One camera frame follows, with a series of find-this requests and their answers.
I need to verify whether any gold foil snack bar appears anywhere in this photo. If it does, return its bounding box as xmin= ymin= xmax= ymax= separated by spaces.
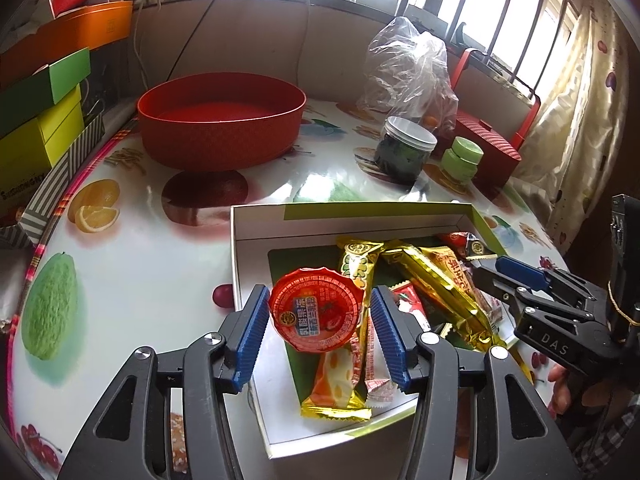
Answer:
xmin=382 ymin=242 xmax=507 ymax=353

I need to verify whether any yellow-green box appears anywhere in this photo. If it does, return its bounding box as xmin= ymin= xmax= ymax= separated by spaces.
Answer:
xmin=0 ymin=85 xmax=86 ymax=201

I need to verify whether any orange box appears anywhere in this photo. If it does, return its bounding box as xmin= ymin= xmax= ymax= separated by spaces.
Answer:
xmin=0 ymin=0 xmax=135 ymax=86

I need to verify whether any red round box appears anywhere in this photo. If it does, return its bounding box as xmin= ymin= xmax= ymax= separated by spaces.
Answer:
xmin=137 ymin=72 xmax=307 ymax=171

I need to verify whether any red basket box with handle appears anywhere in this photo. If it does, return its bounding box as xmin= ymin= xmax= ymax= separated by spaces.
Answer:
xmin=447 ymin=47 xmax=542 ymax=196

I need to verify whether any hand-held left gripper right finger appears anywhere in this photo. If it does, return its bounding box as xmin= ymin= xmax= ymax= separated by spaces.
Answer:
xmin=369 ymin=285 xmax=581 ymax=480

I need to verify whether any clear jar with dark contents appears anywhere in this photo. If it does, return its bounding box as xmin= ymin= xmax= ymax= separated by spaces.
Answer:
xmin=372 ymin=116 xmax=438 ymax=186

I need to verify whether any white cable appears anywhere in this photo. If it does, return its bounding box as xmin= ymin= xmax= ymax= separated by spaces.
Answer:
xmin=131 ymin=0 xmax=166 ymax=103

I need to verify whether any person's right hand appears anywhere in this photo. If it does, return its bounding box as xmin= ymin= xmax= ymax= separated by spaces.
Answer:
xmin=547 ymin=362 xmax=574 ymax=417

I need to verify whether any clear plastic bag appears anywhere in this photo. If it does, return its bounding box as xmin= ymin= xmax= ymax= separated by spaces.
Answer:
xmin=356 ymin=16 xmax=460 ymax=136

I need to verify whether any white box with green rim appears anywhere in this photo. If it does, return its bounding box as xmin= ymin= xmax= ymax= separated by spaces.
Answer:
xmin=230 ymin=202 xmax=521 ymax=461

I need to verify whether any small green jar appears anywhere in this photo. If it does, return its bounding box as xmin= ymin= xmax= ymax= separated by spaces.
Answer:
xmin=441 ymin=136 xmax=485 ymax=184

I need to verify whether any yellow rubber band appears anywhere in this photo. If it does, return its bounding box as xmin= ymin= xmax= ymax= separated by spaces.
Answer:
xmin=607 ymin=280 xmax=640 ymax=326

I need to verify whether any cream patterned curtain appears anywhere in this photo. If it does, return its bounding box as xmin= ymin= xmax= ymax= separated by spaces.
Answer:
xmin=512 ymin=5 xmax=633 ymax=253

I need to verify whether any red white candy packet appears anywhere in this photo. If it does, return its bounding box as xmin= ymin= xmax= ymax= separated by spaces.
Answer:
xmin=467 ymin=272 xmax=506 ymax=333

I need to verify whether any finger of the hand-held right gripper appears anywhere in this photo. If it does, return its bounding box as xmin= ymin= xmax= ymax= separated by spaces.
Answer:
xmin=470 ymin=260 xmax=591 ymax=323
xmin=492 ymin=255 xmax=601 ymax=306

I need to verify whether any thin black cable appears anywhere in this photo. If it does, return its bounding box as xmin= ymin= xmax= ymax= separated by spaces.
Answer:
xmin=165 ymin=0 xmax=217 ymax=86

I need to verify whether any white red-patterned candy packet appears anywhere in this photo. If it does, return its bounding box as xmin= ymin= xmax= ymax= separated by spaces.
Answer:
xmin=350 ymin=305 xmax=397 ymax=406

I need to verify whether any person's right forearm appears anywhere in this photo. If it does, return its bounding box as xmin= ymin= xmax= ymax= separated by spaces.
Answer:
xmin=570 ymin=400 xmax=640 ymax=480

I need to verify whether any long gold snack bar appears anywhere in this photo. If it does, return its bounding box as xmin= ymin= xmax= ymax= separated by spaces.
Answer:
xmin=300 ymin=237 xmax=385 ymax=420

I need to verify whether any dark red snack packet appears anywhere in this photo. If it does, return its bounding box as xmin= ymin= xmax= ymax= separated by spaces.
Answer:
xmin=434 ymin=231 xmax=471 ymax=253

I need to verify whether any red jelly cup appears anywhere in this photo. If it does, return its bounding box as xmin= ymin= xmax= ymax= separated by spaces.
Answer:
xmin=268 ymin=267 xmax=367 ymax=353

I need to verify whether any small red white packet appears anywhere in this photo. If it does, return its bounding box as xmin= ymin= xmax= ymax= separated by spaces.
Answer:
xmin=389 ymin=281 xmax=427 ymax=321

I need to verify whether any black triangular snack packet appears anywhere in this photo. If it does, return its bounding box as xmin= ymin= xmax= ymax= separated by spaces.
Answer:
xmin=462 ymin=232 xmax=501 ymax=263

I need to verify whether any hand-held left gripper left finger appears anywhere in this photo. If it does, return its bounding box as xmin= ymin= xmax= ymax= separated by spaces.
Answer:
xmin=55 ymin=284 xmax=271 ymax=480

